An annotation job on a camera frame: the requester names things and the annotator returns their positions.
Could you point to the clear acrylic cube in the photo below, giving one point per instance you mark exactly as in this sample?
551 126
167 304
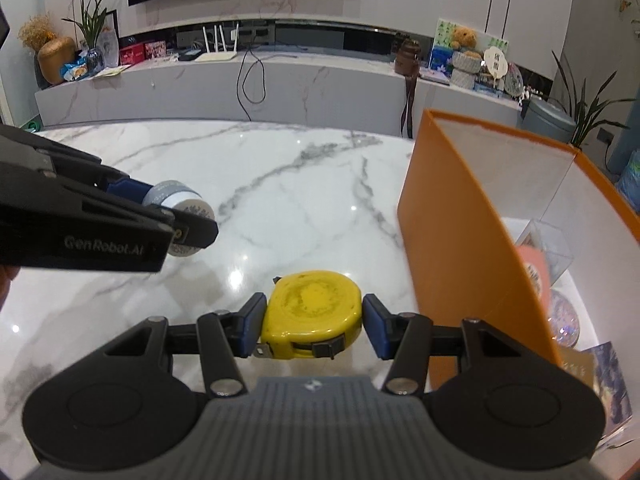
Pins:
551 242

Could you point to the glitter round compact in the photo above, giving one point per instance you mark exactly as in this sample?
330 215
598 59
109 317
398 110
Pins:
563 320

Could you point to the orange storage box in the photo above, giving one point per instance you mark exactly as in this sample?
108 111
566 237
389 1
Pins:
464 177

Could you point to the grey pedal trash bin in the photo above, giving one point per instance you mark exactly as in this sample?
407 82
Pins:
546 119

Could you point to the brown leather bag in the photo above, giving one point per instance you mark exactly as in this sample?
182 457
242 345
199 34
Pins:
407 64

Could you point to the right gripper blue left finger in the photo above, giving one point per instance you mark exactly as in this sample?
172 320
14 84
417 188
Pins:
248 325

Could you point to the tall green plant right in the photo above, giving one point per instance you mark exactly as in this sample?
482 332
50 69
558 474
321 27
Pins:
586 115

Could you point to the blue water jug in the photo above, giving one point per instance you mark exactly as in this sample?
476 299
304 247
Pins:
629 183

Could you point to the golden vase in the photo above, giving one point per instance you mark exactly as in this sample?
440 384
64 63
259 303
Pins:
53 56

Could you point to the round paper fan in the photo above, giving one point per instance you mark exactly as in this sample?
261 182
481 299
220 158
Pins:
496 64

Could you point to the blue white tape roll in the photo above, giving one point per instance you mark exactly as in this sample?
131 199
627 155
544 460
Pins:
193 220

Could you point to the potted green plant left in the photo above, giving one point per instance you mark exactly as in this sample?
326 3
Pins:
92 19

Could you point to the brown cardboard box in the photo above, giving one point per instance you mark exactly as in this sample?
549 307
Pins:
580 364

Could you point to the grey woven pots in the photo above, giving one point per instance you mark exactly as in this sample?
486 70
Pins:
465 68

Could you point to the teddy bear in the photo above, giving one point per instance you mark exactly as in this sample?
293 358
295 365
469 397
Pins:
464 39

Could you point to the white wifi router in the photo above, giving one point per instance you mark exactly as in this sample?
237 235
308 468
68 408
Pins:
223 47

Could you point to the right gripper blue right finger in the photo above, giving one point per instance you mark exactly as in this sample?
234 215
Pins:
382 327

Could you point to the pink pump bottle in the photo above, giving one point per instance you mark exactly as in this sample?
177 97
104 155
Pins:
536 267

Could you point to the red gift box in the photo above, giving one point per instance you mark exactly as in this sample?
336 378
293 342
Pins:
132 55

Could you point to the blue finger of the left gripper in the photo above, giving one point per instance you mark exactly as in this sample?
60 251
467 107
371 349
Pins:
129 189

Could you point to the yellow tape measure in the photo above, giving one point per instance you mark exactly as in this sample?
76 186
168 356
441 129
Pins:
310 315

